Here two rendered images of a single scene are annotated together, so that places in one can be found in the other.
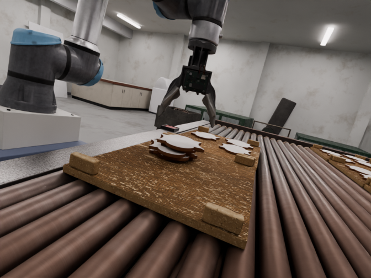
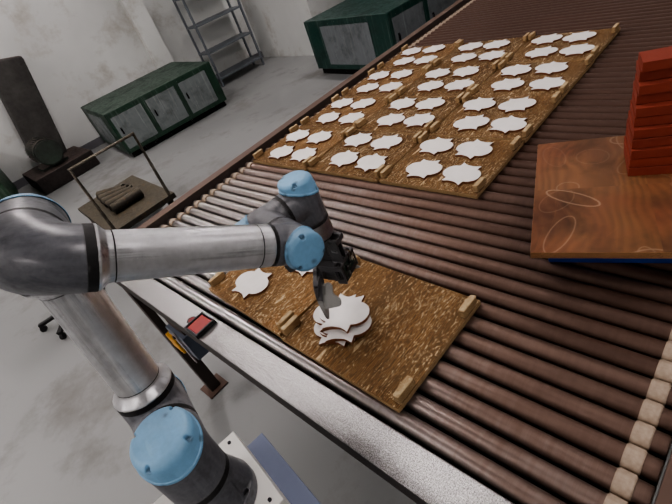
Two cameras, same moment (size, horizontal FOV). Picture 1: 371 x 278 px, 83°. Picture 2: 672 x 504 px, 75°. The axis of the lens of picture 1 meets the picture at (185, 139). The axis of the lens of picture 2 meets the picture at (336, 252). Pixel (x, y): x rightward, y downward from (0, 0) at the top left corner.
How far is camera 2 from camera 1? 0.91 m
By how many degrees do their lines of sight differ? 52
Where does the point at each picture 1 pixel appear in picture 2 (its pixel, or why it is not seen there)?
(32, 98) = (245, 473)
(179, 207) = (451, 329)
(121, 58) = not seen: outside the picture
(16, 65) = (213, 478)
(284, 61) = not seen: outside the picture
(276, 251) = (479, 289)
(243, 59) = not seen: outside the picture
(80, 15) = (129, 360)
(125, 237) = (478, 360)
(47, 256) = (498, 390)
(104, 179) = (420, 375)
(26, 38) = (195, 446)
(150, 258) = (493, 347)
